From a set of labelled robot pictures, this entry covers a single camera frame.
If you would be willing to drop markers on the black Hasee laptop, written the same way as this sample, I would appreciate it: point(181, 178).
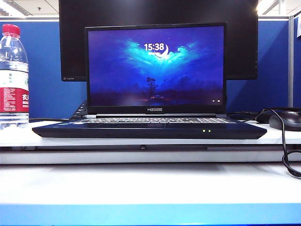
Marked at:
point(155, 70)

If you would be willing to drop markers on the black computer mouse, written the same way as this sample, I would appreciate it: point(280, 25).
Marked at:
point(289, 120)

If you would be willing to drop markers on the white paper sheet on partition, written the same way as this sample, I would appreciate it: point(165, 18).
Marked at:
point(298, 26)

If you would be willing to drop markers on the blue office partition panel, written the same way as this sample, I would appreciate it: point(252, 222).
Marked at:
point(42, 70)
point(297, 70)

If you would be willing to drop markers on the black desktop keyboard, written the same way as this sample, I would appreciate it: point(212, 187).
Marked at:
point(80, 111)

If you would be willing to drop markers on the black ASUS monitor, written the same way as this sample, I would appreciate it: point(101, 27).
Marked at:
point(70, 47)

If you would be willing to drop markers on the silver partition post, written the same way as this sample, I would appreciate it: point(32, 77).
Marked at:
point(291, 70)

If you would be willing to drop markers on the clear water bottle red label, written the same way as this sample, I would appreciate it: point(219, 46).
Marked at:
point(14, 70)

